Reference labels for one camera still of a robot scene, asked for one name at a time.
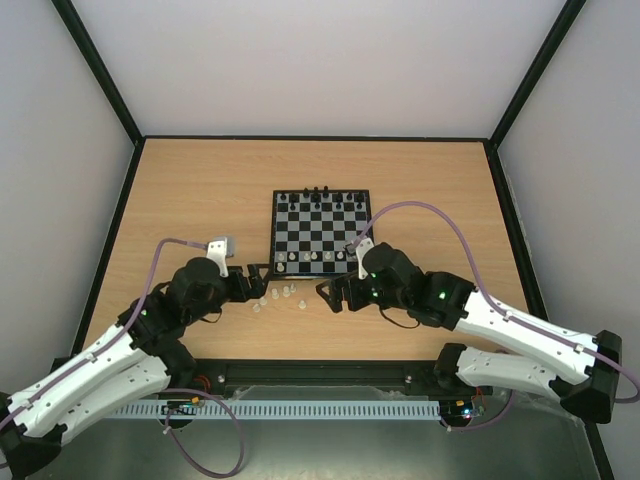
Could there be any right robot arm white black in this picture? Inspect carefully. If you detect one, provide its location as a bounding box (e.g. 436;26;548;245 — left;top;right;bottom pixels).
316;240;621;424

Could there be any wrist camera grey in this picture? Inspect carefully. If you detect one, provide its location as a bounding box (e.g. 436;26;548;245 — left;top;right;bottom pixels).
345;237;375;280
206;236;235;278

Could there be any metal sheet front panel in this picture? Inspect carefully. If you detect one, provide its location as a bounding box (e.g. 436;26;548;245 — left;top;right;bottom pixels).
35;400;600;479

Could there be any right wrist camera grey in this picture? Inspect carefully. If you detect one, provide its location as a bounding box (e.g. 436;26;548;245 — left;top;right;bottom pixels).
345;237;375;280

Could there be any white slotted cable duct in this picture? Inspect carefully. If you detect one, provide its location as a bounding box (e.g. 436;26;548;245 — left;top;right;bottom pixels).
107;398;441;422

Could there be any black aluminium frame rail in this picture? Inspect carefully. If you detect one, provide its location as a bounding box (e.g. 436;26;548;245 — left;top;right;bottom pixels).
192;358;581;399

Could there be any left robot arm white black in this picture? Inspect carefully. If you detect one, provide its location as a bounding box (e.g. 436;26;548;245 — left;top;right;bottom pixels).
1;257;266;479

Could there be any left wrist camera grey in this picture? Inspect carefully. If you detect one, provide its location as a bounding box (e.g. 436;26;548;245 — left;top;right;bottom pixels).
206;236;235;278

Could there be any black white chess board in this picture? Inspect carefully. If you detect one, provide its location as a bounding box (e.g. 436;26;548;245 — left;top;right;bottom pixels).
270;186;372;279

